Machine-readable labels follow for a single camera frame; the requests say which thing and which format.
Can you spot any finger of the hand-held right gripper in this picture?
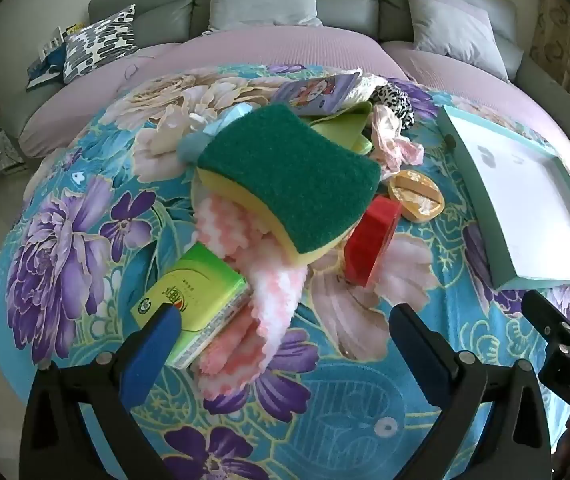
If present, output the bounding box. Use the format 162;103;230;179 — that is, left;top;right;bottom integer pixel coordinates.
521;289;570;361

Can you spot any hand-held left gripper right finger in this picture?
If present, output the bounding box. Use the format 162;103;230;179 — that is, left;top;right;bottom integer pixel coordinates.
389;303;552;480

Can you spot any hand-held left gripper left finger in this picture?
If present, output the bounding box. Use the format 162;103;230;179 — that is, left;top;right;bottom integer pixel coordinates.
20;304;182;480

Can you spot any green tissue pack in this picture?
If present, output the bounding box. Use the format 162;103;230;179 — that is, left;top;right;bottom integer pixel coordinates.
130;242;253;371

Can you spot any red sponge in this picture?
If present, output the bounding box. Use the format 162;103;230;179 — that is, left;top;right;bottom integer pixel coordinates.
343;196;403;288

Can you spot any teal tray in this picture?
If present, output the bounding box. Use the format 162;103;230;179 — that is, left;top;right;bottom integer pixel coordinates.
437;105;570;291

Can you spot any pink fluffy cloth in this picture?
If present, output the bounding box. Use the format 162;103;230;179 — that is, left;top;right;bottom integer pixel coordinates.
192;195;310;401

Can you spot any green and yellow sponge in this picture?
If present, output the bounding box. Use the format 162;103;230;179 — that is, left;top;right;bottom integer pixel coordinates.
196;105;383;267

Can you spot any light green cloth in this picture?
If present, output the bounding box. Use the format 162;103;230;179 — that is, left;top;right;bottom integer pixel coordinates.
310;101;376;156

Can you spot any leopard print cloth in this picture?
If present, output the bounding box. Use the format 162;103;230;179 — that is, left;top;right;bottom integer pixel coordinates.
369;81;416;128

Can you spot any floral blanket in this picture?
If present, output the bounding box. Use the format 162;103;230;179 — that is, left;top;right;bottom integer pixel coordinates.
0;62;570;480

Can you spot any pink crumpled cloth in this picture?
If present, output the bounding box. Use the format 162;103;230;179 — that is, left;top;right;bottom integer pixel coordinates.
369;104;424;181

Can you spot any light blue cloth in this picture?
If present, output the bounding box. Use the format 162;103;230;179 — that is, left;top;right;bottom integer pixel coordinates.
177;102;256;163

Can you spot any white plastic bag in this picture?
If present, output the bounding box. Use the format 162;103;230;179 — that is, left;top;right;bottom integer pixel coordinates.
0;130;28;173

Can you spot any white lace cloth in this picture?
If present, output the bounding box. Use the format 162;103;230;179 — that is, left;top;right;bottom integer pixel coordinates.
345;72;390;106

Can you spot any purple cartoon packet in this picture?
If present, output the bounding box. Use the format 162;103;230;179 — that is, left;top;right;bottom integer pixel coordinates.
270;72;363;118

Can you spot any stack of books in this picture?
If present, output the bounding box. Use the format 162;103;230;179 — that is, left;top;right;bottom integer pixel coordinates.
25;22;86;92

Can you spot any black and white patterned pillow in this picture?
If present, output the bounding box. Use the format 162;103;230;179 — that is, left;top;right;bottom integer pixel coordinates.
62;4;140;85

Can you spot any purple sofa seat cover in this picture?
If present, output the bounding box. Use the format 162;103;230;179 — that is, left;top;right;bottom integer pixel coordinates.
19;30;570;161

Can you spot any grey sofa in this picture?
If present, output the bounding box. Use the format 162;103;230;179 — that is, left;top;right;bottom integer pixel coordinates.
0;0;570;181

